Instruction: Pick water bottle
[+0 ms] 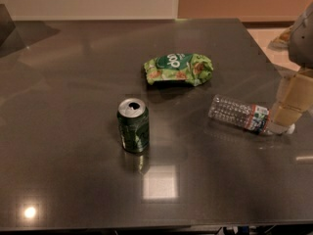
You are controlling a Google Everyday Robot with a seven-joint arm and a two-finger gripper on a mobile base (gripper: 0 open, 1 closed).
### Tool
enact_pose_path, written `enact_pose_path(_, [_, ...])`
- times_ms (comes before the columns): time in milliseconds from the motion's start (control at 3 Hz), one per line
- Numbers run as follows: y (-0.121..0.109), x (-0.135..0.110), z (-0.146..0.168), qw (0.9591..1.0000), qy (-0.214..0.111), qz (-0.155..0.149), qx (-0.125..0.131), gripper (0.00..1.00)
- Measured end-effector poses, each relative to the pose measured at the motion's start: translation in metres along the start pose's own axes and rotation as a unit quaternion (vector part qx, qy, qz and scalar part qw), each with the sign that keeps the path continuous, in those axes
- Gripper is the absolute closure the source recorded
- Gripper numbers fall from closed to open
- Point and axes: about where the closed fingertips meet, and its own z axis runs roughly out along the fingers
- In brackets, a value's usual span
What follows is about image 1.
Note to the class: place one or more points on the green soda can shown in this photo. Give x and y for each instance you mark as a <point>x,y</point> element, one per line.
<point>133,125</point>

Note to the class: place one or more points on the green snack bag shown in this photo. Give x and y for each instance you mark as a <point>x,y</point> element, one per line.
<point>194,69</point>

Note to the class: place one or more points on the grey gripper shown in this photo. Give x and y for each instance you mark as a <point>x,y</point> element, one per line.
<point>303,41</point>

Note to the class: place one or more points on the clear plastic water bottle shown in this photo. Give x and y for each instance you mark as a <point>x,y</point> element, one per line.
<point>251,117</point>

